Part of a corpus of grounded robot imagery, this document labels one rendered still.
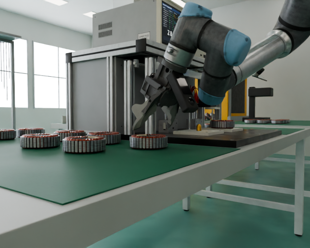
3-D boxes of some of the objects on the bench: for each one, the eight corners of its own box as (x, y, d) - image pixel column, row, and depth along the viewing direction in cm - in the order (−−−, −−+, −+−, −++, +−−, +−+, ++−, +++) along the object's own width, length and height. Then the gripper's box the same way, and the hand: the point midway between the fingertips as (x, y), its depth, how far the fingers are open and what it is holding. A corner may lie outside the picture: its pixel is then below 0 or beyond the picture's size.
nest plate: (243, 130, 135) (243, 127, 135) (232, 132, 123) (232, 129, 123) (213, 129, 144) (213, 127, 144) (200, 131, 132) (200, 128, 132)
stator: (175, 147, 85) (175, 135, 85) (149, 151, 76) (149, 137, 76) (147, 144, 92) (147, 133, 92) (121, 147, 84) (121, 135, 84)
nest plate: (224, 133, 116) (224, 130, 116) (208, 136, 103) (208, 132, 103) (191, 132, 124) (191, 129, 124) (172, 134, 112) (172, 131, 112)
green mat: (305, 129, 188) (305, 128, 188) (287, 134, 138) (287, 134, 138) (180, 125, 242) (180, 125, 242) (135, 128, 192) (135, 128, 192)
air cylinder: (177, 132, 124) (177, 119, 124) (168, 133, 118) (168, 119, 117) (168, 131, 127) (168, 119, 126) (158, 132, 120) (158, 119, 120)
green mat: (240, 149, 82) (240, 148, 82) (62, 205, 32) (62, 203, 32) (44, 135, 136) (44, 134, 136) (-136, 147, 86) (-136, 146, 86)
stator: (16, 149, 79) (16, 136, 79) (23, 145, 90) (23, 133, 90) (59, 148, 82) (59, 135, 82) (61, 144, 93) (61, 133, 93)
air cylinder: (202, 129, 144) (202, 118, 143) (195, 130, 137) (195, 118, 137) (193, 129, 146) (193, 118, 146) (186, 129, 140) (186, 118, 140)
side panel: (117, 139, 113) (117, 57, 112) (112, 139, 111) (111, 56, 110) (71, 136, 129) (71, 64, 128) (66, 136, 127) (65, 63, 126)
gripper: (184, 60, 87) (159, 117, 94) (137, 50, 72) (112, 118, 80) (205, 72, 82) (177, 131, 89) (159, 64, 67) (131, 135, 75)
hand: (153, 130), depth 83 cm, fingers open, 14 cm apart
